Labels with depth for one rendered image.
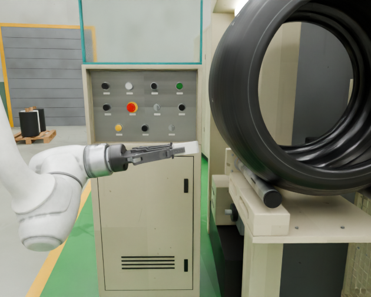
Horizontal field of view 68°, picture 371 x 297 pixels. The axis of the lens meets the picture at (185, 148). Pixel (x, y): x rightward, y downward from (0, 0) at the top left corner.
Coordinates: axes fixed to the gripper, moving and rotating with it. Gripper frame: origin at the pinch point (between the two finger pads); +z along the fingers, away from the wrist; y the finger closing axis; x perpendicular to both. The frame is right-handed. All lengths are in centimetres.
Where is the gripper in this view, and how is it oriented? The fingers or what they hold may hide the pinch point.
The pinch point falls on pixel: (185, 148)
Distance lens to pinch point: 74.3
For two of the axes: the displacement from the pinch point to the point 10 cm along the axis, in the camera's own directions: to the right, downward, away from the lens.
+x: 1.4, 9.7, 2.1
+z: 9.9, -1.4, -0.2
